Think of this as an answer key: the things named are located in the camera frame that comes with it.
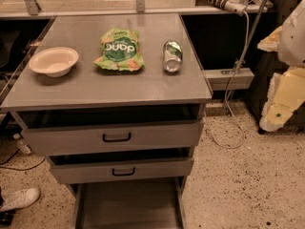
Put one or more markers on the bottom grey drawer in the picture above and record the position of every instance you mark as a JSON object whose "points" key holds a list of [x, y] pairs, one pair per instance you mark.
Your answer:
{"points": [[132, 204]]}

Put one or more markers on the top grey drawer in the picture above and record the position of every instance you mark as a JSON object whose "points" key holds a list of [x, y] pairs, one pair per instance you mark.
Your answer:
{"points": [[112, 129]]}

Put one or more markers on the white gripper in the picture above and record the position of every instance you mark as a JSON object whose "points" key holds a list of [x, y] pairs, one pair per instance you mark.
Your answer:
{"points": [[293, 43]]}

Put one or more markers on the white sneaker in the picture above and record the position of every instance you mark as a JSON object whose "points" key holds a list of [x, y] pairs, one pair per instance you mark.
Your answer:
{"points": [[19, 199]]}

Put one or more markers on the white power strip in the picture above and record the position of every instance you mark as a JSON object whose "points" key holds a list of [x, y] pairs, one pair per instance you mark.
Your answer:
{"points": [[234, 6]]}

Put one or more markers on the green chip bag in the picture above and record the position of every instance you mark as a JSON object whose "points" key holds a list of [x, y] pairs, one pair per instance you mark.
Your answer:
{"points": [[120, 51]]}

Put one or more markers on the grey drawer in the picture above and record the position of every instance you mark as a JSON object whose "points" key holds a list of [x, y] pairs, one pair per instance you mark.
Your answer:
{"points": [[132, 204], [112, 129], [116, 166]]}

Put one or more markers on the grey drawer cabinet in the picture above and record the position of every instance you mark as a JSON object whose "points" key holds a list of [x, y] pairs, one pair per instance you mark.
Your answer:
{"points": [[87, 86]]}

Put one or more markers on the white paper bowl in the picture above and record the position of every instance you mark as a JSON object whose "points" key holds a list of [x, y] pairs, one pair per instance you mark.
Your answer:
{"points": [[54, 62]]}

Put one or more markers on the dark cabinet at right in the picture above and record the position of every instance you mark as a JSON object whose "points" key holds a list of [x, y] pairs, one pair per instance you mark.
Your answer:
{"points": [[268, 63]]}

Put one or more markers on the grey metal beam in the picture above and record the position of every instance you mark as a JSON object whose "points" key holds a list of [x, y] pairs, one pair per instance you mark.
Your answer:
{"points": [[222, 79]]}

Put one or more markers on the middle grey drawer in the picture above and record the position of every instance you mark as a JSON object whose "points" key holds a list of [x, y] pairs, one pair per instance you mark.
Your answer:
{"points": [[116, 166]]}

